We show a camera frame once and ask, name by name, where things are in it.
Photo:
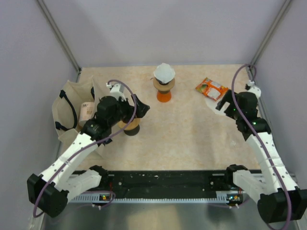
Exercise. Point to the beige canvas tote bag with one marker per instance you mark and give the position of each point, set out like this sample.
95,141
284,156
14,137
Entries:
66,107

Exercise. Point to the pink cup in bag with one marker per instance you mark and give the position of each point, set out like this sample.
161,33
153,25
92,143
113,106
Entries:
86,112

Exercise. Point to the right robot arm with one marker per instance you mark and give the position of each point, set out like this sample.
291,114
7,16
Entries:
279,197

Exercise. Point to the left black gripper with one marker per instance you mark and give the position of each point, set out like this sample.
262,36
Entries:
141,109

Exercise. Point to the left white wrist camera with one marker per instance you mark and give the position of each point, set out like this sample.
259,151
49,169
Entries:
117,91

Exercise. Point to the orange snack packet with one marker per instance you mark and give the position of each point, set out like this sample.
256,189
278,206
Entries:
211,89

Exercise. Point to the blue ribbed glass dripper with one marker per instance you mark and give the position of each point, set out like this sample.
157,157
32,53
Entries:
162,83

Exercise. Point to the orange glass carafe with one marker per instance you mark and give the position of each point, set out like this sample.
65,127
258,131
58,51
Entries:
164,97

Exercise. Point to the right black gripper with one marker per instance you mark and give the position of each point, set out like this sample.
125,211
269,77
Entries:
227,97

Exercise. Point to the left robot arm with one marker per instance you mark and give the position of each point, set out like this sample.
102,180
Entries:
53,189

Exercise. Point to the dark glass carafe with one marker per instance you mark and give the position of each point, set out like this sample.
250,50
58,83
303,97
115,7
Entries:
132,132

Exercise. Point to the aluminium frame rail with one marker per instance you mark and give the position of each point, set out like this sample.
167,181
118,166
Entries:
101,197

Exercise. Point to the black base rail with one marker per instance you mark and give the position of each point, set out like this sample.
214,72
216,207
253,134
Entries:
165,184

